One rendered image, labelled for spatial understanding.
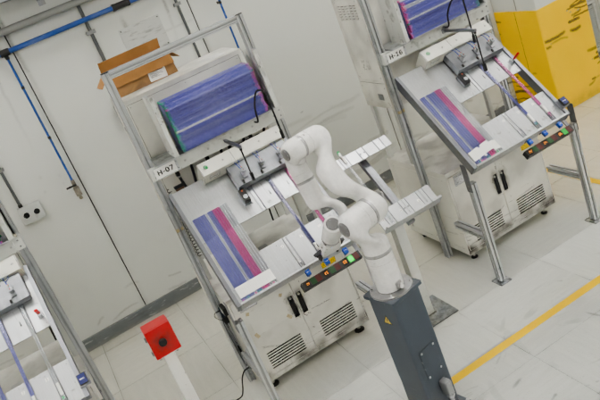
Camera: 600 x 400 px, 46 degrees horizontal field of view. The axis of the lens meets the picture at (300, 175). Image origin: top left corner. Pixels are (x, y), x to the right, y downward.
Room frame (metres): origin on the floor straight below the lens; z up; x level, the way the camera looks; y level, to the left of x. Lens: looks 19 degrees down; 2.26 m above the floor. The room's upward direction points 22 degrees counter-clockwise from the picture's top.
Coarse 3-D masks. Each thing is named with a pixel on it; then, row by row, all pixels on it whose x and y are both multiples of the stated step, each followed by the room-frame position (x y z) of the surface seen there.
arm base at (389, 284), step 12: (372, 264) 2.59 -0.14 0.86; (384, 264) 2.57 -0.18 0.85; (396, 264) 2.60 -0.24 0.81; (372, 276) 2.61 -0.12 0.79; (384, 276) 2.57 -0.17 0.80; (396, 276) 2.58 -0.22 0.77; (408, 276) 2.65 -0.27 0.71; (372, 288) 2.66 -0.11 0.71; (384, 288) 2.58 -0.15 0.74; (396, 288) 2.57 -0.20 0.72; (408, 288) 2.55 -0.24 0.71; (384, 300) 2.55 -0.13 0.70
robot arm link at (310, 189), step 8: (312, 176) 2.89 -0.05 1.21; (296, 184) 2.89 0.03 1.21; (304, 184) 2.86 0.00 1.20; (312, 184) 2.87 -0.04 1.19; (304, 192) 2.86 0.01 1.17; (312, 192) 2.85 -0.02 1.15; (320, 192) 2.87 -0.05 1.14; (304, 200) 2.88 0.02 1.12; (312, 200) 2.85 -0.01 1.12; (320, 200) 2.85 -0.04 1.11; (328, 200) 2.86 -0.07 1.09; (336, 200) 2.88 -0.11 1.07; (312, 208) 2.86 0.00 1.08; (320, 208) 2.87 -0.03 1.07; (336, 208) 2.89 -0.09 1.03; (344, 208) 2.87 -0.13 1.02
